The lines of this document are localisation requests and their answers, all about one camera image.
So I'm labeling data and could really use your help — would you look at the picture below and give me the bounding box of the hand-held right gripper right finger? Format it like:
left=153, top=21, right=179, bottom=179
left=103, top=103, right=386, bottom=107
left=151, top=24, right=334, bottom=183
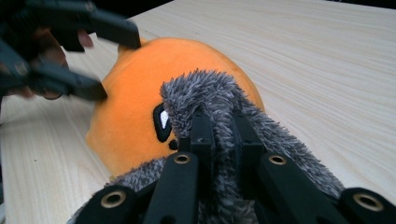
left=233, top=115, right=267, bottom=200

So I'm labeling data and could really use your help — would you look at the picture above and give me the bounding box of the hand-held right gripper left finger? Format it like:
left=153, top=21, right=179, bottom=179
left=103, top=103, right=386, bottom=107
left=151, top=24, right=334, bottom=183
left=178, top=110, right=217, bottom=188

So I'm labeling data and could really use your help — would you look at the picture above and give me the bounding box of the grey fuzzy cloth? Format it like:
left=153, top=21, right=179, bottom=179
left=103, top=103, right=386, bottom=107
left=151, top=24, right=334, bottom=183
left=66, top=68, right=345, bottom=224

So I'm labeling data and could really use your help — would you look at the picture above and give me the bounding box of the orange plush toy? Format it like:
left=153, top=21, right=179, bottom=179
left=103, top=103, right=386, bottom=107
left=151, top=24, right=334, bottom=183
left=85, top=36, right=265, bottom=178

